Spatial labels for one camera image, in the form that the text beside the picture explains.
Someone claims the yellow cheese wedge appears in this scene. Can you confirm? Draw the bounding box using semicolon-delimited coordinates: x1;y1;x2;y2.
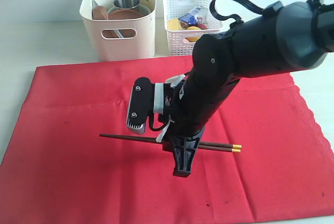
167;18;183;31

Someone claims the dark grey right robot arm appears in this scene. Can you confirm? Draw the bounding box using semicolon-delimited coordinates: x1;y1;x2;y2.
164;0;333;177

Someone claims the steel table knife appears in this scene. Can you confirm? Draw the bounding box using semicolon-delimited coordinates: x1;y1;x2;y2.
91;0;123;39

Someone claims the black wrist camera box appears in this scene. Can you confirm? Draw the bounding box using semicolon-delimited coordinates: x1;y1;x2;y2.
126;77;171;135

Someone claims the stainless steel cup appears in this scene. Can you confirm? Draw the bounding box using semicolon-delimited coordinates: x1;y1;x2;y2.
113;0;140;11

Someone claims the blue white milk carton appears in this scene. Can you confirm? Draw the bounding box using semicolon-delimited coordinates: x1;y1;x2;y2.
178;6;208;26

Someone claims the cream plastic bin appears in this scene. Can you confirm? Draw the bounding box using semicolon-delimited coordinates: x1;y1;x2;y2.
79;0;156;61

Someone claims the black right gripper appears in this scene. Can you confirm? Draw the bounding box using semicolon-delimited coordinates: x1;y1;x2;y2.
161;69;240;177

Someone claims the yellow lemon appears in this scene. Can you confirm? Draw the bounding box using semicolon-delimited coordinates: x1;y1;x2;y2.
186;26;202;43

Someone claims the red sausage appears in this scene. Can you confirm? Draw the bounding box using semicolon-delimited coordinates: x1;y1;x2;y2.
196;23;208;30

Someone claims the white enamel bowl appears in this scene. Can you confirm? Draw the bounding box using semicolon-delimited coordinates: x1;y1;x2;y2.
108;4;151;20

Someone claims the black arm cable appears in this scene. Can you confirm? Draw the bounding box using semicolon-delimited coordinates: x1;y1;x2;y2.
209;0;264;29

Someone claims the brown wooden chopstick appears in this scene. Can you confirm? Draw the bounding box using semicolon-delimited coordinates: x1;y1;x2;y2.
99;134;242;150
154;142;241;153

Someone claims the red tablecloth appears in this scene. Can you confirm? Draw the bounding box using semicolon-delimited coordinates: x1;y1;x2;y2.
1;56;333;223

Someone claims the brown wooden spoon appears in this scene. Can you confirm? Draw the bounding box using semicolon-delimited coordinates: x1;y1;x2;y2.
92;6;108;20

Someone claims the white perforated plastic basket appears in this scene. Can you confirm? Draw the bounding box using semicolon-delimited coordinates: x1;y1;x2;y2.
163;0;223;55

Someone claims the brown wooden plate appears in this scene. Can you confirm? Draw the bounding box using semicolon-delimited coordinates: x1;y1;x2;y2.
107;8;143;38

